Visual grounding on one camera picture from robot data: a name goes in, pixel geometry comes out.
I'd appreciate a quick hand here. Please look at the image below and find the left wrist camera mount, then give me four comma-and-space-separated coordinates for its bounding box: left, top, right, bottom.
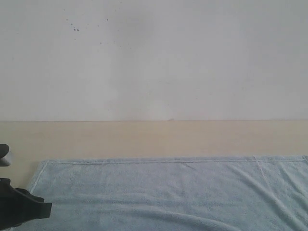
0, 144, 12, 167

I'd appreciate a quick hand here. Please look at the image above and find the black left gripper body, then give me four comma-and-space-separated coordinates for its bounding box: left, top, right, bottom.
0, 178, 23, 229

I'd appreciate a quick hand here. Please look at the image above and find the light blue fleece towel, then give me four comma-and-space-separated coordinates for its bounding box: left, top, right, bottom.
18, 155, 308, 231

